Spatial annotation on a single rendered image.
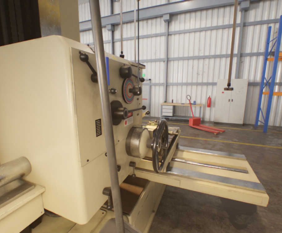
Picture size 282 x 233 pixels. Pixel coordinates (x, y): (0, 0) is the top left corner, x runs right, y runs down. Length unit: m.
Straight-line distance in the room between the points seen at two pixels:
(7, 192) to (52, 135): 0.37
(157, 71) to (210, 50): 2.81
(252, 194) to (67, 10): 2.39
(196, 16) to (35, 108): 8.69
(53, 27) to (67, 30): 0.14
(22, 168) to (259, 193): 1.93
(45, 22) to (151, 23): 8.20
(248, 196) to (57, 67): 1.86
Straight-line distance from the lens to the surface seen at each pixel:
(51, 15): 1.54
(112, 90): 0.74
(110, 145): 0.34
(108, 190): 0.92
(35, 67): 0.79
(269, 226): 2.79
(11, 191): 0.99
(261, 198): 1.94
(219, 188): 1.85
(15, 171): 0.96
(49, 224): 1.67
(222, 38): 8.69
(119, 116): 0.82
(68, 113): 0.66
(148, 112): 1.31
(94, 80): 0.71
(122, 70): 0.91
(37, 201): 1.03
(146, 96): 8.82
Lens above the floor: 1.70
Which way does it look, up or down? 11 degrees down
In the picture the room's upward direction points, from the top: straight up
